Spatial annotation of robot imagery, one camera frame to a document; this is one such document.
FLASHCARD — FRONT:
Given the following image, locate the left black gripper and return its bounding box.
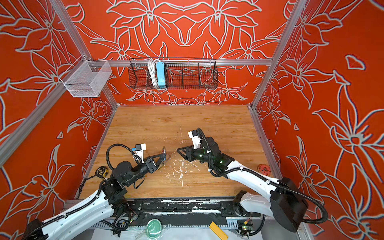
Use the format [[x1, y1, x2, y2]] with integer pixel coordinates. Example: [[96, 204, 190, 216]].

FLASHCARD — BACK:
[[125, 152, 165, 188]]

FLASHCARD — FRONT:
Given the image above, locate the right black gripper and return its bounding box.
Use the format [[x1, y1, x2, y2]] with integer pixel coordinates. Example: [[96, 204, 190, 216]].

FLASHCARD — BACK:
[[175, 145, 215, 166]]

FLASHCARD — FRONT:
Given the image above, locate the small blue padlock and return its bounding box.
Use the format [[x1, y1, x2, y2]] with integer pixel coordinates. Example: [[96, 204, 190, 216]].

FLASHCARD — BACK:
[[162, 146, 171, 163]]

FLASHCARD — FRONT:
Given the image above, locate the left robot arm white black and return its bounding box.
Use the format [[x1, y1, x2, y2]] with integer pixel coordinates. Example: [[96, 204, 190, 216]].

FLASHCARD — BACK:
[[23, 144, 167, 240]]

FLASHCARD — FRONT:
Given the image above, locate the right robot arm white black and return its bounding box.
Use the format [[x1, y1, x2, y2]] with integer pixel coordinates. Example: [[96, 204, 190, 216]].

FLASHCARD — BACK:
[[177, 128, 329, 233]]

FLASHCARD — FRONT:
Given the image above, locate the yellow black tape measure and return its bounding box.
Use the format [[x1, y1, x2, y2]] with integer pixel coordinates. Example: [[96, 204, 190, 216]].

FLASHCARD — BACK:
[[95, 166, 109, 180]]

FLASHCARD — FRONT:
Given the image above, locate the green tape roll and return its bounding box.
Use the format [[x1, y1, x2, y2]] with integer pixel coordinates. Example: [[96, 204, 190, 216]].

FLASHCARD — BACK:
[[146, 219, 163, 239]]

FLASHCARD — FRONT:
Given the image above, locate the red round object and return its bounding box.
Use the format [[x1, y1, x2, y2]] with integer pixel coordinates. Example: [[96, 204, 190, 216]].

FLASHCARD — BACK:
[[258, 164, 272, 177]]

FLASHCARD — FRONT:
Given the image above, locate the light blue box in basket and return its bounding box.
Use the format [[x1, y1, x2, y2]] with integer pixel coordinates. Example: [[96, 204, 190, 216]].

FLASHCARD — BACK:
[[156, 62, 166, 89]]

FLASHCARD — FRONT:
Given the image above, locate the yellow flat block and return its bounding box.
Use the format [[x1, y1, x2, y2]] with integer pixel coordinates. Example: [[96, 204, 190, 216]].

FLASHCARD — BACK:
[[209, 222, 229, 240]]

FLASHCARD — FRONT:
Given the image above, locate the clear plastic bin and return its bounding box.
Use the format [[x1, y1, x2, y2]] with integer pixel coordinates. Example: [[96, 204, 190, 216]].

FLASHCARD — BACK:
[[61, 61, 112, 98]]

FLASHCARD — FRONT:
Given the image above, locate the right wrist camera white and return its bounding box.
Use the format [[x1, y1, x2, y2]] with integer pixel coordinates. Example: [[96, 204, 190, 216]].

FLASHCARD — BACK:
[[188, 130, 201, 150]]

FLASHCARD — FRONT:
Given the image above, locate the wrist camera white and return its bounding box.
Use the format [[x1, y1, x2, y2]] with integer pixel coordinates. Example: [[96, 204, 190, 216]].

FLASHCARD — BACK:
[[132, 144, 146, 165], [188, 130, 201, 150]]

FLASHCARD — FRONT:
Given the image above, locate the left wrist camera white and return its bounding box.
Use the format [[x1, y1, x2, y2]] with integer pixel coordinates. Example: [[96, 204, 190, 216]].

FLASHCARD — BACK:
[[132, 144, 146, 165]]

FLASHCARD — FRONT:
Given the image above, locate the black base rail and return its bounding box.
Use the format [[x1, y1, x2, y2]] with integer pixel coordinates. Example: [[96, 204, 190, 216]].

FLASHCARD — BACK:
[[128, 197, 261, 227]]

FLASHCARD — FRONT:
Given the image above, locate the black wire basket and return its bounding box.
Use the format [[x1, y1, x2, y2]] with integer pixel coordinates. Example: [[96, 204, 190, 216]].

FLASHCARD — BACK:
[[128, 58, 219, 90]]

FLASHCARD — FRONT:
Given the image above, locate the white cable bundle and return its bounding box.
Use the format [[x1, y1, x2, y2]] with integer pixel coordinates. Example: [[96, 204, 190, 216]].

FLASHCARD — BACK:
[[147, 59, 159, 87]]

